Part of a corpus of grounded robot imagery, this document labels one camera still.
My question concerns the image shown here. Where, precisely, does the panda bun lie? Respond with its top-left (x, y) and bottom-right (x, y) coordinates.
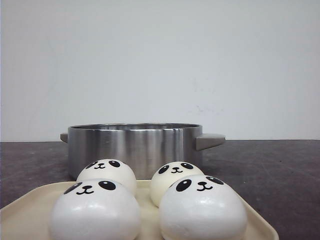
top-left (150, 161), bottom-right (204, 207)
top-left (76, 159), bottom-right (137, 196)
top-left (48, 179), bottom-right (141, 240)
top-left (159, 175), bottom-right (248, 240)

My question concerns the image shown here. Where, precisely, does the stainless steel steamer pot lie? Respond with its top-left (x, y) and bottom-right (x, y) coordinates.
top-left (60, 123), bottom-right (225, 180)

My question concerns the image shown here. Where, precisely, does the cream plastic tray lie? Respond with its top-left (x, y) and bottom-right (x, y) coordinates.
top-left (0, 180), bottom-right (279, 240)

